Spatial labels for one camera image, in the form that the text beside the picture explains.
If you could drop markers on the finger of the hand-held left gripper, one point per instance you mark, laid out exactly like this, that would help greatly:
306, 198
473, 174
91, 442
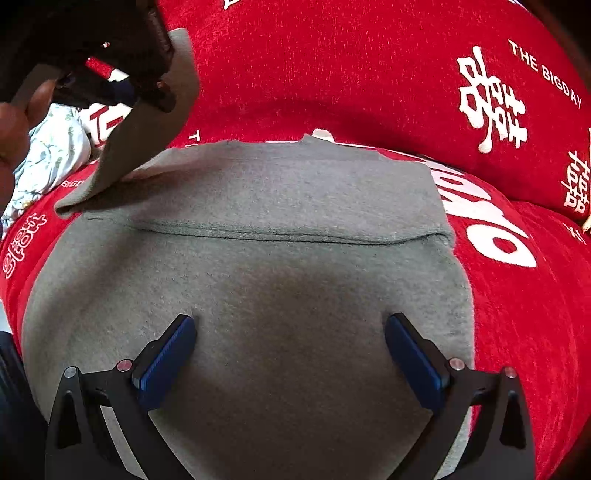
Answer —
92, 90
164, 50

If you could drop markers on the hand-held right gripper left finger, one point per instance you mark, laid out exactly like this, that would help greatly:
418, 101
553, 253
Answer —
168, 364

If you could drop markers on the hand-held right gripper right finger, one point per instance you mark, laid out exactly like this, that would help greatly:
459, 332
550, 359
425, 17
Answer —
413, 364

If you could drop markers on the grey towel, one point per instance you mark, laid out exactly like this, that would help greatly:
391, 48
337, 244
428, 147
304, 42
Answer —
277, 207

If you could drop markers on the person's left hand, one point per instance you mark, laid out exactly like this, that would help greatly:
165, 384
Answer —
16, 129

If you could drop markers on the white floral cloth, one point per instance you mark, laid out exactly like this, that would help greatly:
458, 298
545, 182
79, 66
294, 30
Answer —
51, 147

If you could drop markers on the red printed sofa seat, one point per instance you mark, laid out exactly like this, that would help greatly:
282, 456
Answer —
531, 346

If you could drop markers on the red printed sofa backrest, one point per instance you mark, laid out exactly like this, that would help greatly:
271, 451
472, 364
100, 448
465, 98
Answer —
323, 69

